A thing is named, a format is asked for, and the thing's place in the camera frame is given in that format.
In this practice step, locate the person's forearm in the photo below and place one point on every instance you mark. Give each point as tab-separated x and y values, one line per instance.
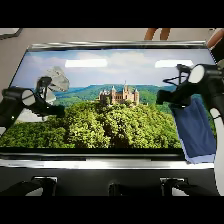
216	37

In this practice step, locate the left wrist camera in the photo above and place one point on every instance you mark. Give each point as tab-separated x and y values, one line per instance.
44	86

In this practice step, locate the grey garment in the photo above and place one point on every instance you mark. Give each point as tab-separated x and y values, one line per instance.
59	79

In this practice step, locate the blue garment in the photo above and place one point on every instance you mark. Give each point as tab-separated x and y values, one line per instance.
196	133

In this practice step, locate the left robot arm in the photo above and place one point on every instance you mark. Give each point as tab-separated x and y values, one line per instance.
15	103

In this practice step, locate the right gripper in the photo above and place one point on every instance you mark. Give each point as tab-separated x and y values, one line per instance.
168	96

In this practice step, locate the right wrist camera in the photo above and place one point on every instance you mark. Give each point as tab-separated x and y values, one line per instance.
181	71

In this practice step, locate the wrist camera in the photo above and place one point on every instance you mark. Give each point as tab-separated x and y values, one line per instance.
44	86
181	71

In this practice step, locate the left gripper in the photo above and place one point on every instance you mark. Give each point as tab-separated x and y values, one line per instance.
53	110

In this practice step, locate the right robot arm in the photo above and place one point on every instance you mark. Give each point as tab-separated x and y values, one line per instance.
213	86

